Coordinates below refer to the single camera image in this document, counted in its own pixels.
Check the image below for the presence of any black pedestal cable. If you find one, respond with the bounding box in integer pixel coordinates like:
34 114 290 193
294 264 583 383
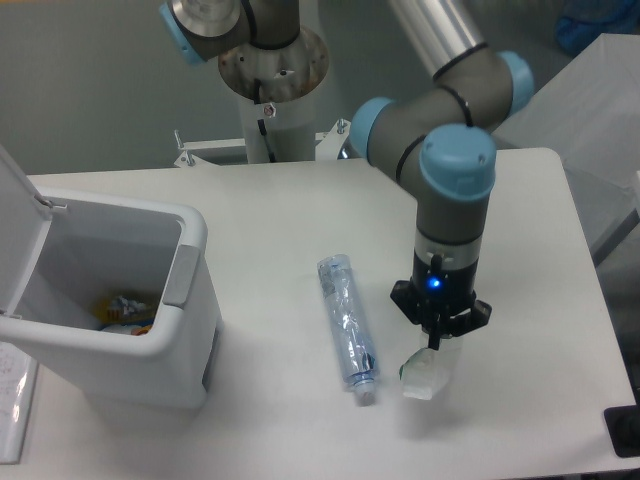
252 77 277 163

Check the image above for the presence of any white trash can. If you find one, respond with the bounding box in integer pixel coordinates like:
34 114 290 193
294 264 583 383
1 188 221 409

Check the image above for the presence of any white plastic wrapper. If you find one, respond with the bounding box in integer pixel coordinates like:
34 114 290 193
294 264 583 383
399 333 463 400

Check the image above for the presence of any white trash can lid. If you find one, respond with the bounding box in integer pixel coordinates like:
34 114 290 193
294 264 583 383
1 147 67 314

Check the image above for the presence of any black clamp at table edge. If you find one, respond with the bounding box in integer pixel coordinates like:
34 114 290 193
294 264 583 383
604 405 639 458

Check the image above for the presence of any crushed clear plastic bottle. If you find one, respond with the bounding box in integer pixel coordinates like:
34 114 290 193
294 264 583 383
317 254 378 406

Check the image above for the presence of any paper sheet in plastic sleeve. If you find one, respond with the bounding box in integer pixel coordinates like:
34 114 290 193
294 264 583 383
1 342 39 465

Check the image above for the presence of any trash inside the can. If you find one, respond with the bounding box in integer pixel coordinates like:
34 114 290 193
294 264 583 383
92 295 159 336

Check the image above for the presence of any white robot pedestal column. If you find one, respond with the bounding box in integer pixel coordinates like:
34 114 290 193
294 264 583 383
218 26 329 163

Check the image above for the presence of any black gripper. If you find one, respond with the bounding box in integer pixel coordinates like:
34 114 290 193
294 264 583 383
390 254 492 350

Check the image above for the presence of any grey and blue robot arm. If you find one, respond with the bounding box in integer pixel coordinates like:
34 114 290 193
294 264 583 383
160 1 534 350

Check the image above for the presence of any blue bag in background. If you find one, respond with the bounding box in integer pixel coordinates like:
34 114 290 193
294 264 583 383
554 0 639 57

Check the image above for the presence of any white metal base frame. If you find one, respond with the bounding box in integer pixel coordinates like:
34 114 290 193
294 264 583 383
173 118 359 168

